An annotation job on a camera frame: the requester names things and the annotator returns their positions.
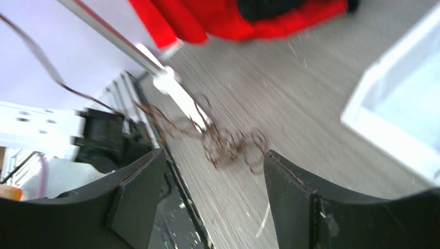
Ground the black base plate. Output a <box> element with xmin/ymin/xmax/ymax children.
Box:
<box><xmin>125</xmin><ymin>72</ymin><xmax>215</xmax><ymax>249</ymax></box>

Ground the coloured cable bundle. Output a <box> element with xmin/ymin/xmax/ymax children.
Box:
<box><xmin>132</xmin><ymin>96</ymin><xmax>270</xmax><ymax>174</ymax></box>

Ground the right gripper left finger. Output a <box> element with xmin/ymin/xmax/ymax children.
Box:
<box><xmin>1</xmin><ymin>149</ymin><xmax>166</xmax><ymax>248</ymax></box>

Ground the brown cable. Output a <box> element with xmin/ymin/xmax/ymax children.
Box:
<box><xmin>0</xmin><ymin>13</ymin><xmax>119</xmax><ymax>114</ymax></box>

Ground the red shirt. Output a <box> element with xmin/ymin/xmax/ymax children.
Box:
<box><xmin>129</xmin><ymin>0</ymin><xmax>358</xmax><ymax>48</ymax></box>

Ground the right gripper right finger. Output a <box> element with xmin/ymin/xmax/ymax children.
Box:
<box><xmin>264</xmin><ymin>150</ymin><xmax>439</xmax><ymax>249</ymax></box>

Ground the black shirt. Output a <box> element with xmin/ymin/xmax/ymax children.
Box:
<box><xmin>237</xmin><ymin>1</ymin><xmax>361</xmax><ymax>22</ymax></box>

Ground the metal clothes rack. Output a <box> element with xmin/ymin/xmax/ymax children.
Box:
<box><xmin>59</xmin><ymin>1</ymin><xmax>213</xmax><ymax>132</ymax></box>

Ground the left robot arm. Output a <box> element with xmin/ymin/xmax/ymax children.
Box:
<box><xmin>1</xmin><ymin>102</ymin><xmax>153</xmax><ymax>201</ymax></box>

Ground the orange remote control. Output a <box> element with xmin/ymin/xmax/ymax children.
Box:
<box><xmin>0</xmin><ymin>185</ymin><xmax>24</xmax><ymax>201</ymax></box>

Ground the white plastic bin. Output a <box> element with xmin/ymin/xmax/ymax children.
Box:
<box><xmin>340</xmin><ymin>5</ymin><xmax>439</xmax><ymax>186</ymax></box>

